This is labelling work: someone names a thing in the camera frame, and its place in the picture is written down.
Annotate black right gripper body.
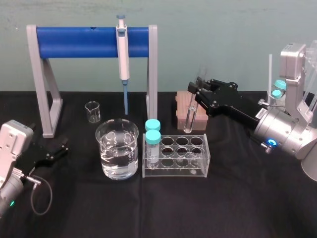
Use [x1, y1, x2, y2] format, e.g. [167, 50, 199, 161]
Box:
[201, 82, 267, 125]

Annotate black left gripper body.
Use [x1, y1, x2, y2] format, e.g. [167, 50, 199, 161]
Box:
[15, 138, 54, 172]

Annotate clear glass test tube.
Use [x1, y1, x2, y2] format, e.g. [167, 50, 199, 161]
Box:
[183, 64, 208, 134]

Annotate small empty glass beaker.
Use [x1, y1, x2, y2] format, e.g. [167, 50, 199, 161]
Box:
[84, 101, 101, 123]

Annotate teal capped sample tube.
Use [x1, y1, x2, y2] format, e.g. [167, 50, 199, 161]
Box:
[145, 119, 161, 132]
[273, 79, 288, 100]
[145, 129, 162, 170]
[270, 89, 283, 105]

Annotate large glass beaker with water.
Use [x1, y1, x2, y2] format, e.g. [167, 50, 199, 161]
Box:
[95, 119, 140, 180]

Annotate clear acrylic test tube rack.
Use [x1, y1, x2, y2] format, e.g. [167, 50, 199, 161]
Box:
[142, 133, 211, 179]

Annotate brown wooden block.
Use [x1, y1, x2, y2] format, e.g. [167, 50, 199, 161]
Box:
[176, 90, 209, 130]

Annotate thin white rod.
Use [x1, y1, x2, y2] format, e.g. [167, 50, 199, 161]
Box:
[267, 54, 273, 100]

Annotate clear plastic panel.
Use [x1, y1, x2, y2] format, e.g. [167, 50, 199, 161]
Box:
[300, 40, 317, 113]

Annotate white and blue pipette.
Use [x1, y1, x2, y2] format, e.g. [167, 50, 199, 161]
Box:
[116, 14, 131, 116]

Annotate blue and grey pipette stand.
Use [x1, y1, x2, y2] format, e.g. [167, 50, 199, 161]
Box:
[26, 24, 159, 138]

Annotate black table cloth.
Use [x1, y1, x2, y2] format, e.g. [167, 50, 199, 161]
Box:
[0, 90, 317, 238]

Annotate thin dark cable silver plug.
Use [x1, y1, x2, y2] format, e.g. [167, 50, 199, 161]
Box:
[14, 168, 53, 216]

